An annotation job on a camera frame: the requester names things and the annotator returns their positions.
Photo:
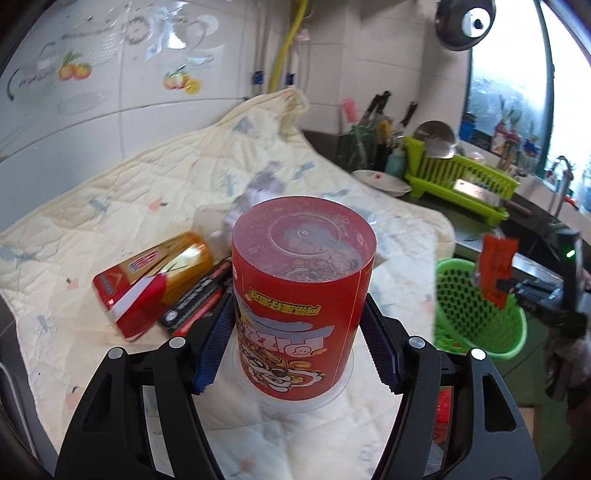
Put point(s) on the white plate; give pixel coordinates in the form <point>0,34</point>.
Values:
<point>381,181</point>

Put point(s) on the cleaver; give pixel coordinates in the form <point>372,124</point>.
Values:
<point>480,194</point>

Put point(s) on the green mesh basket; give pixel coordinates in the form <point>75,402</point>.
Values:
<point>461,314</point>

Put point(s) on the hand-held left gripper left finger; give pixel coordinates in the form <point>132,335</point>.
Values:
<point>214,341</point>

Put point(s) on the dark utensil holder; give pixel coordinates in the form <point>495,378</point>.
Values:
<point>360,150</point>

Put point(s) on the red and gold can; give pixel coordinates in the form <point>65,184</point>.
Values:
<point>147,277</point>

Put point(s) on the red snack wrapper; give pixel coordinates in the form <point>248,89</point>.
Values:
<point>496,258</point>

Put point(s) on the hanging dark pan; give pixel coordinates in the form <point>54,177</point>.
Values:
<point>457,23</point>

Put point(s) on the teal bottle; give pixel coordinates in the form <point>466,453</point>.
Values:
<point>396,164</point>

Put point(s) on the black and red wrapper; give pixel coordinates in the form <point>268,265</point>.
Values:
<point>194,300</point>

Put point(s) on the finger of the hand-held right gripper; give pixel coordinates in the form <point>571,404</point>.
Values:
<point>508,287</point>

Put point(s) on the metal bowl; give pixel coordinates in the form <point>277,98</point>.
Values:
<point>436,136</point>

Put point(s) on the pink brush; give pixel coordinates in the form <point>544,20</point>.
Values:
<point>348,111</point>

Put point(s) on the cream quilted printed blanket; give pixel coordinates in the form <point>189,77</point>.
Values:
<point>138,184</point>

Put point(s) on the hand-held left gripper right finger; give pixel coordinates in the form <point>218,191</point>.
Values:
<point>381,350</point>

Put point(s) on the green dish rack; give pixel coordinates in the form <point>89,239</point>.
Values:
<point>443,180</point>

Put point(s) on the metal faucet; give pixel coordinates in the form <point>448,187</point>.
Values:
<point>561,184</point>

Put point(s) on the red printed plastic cup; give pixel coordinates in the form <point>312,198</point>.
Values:
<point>295,323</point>

